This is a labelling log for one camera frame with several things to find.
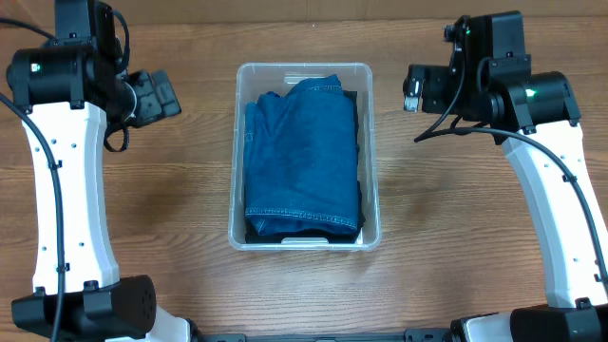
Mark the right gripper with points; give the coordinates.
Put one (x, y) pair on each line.
(446, 80)

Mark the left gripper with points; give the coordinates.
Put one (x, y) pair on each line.
(155, 98)

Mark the black cloth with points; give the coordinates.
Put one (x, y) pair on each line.
(352, 97)
(274, 230)

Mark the blue denim jeans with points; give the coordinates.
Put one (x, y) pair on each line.
(299, 155)

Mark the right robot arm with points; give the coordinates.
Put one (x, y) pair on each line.
(489, 87)

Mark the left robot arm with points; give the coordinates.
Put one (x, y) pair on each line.
(71, 95)

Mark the clear plastic storage bin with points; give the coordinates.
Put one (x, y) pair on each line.
(254, 79)

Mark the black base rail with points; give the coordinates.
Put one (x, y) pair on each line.
(323, 336)

